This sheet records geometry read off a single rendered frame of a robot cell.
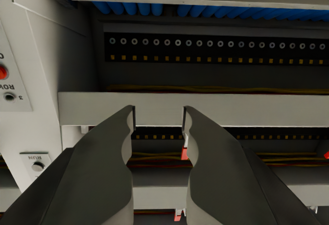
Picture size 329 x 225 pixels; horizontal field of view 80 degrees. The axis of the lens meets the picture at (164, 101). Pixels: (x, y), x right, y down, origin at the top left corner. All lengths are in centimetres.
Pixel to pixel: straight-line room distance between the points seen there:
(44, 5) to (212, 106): 23
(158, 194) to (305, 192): 28
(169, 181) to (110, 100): 27
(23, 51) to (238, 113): 27
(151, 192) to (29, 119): 23
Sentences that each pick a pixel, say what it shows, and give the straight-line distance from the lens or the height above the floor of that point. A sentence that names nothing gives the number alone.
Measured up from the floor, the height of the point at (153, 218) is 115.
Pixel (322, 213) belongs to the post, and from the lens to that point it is 78.
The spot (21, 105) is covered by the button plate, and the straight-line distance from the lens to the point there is 30.
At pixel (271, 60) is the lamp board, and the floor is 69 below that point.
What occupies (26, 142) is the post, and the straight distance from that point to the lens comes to 34.
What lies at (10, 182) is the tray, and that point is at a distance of 56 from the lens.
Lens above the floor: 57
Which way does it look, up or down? 31 degrees up
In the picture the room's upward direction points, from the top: 178 degrees counter-clockwise
